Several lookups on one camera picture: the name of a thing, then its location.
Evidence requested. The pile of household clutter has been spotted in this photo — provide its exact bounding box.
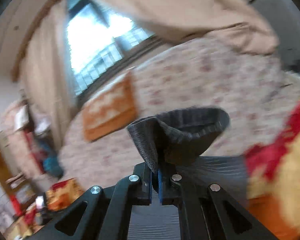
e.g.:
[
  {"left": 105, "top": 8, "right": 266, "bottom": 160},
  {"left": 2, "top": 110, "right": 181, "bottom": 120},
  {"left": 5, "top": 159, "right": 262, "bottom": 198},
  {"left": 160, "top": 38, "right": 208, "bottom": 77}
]
[{"left": 0, "top": 100, "right": 64, "bottom": 180}]

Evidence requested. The red yellow orange blanket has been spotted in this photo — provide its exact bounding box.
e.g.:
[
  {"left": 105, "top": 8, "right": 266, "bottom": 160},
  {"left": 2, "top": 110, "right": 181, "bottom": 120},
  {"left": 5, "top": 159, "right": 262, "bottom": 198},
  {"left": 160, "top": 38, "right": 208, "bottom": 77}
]
[{"left": 22, "top": 100, "right": 300, "bottom": 240}]

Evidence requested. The floral print quilt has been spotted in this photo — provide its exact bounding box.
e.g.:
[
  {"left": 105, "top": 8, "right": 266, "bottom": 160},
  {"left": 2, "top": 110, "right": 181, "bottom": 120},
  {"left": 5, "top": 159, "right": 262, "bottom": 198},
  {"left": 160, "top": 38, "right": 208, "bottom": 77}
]
[{"left": 59, "top": 34, "right": 300, "bottom": 180}]

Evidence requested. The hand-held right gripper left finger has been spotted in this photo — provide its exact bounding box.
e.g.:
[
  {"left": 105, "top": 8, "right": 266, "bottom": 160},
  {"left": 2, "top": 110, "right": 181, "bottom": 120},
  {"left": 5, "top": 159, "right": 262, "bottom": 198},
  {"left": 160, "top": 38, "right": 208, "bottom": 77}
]
[{"left": 25, "top": 162, "right": 153, "bottom": 240}]

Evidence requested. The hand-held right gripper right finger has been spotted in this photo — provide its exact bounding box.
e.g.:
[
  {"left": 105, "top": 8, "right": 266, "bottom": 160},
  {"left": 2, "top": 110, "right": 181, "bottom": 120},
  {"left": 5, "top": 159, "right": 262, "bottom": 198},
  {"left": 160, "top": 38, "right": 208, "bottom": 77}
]
[{"left": 158, "top": 164, "right": 278, "bottom": 240}]

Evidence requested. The window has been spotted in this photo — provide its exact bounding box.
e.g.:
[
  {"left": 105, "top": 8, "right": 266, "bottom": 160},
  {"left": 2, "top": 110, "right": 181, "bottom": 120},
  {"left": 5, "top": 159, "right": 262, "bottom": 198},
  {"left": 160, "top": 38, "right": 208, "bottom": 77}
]
[{"left": 65, "top": 0, "right": 160, "bottom": 95}]

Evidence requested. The grey ribbed knit garment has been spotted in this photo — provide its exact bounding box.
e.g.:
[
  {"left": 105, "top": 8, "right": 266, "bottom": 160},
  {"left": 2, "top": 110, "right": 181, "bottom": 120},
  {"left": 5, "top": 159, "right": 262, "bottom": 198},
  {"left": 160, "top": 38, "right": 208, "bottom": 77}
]
[{"left": 127, "top": 107, "right": 249, "bottom": 240}]

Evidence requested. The orange patterned towel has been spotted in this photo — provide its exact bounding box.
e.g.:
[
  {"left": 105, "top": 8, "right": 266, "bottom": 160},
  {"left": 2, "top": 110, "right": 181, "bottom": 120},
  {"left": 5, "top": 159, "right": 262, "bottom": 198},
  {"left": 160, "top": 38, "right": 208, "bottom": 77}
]
[{"left": 82, "top": 74, "right": 138, "bottom": 142}]

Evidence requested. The beige curtain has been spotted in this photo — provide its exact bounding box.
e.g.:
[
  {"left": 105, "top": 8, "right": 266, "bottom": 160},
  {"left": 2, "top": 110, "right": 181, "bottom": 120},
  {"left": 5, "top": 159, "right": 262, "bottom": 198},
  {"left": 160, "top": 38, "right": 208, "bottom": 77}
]
[
  {"left": 20, "top": 0, "right": 78, "bottom": 140},
  {"left": 74, "top": 0, "right": 278, "bottom": 55}
]

